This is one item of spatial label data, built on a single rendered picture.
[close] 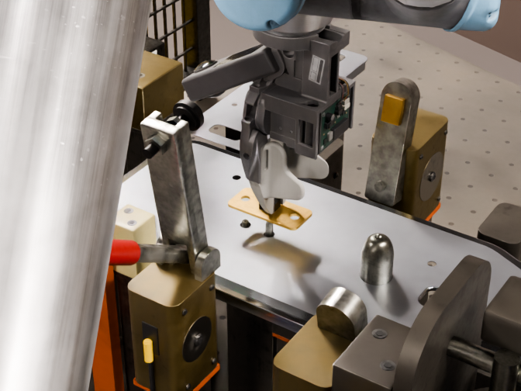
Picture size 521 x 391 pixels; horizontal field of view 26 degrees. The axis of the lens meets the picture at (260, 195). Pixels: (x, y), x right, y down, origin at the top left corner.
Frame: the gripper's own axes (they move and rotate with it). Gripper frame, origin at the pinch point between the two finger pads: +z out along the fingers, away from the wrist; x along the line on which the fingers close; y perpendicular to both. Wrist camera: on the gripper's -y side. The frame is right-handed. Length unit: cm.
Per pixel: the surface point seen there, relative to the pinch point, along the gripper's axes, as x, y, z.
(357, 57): 39.8, -11.7, 5.0
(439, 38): 240, -86, 106
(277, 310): -10.3, 7.7, 4.5
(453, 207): 56, -2, 35
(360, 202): 10.1, 5.3, 4.8
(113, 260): -25.3, 1.0, -8.3
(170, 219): -16.0, -0.2, -6.4
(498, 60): 236, -62, 106
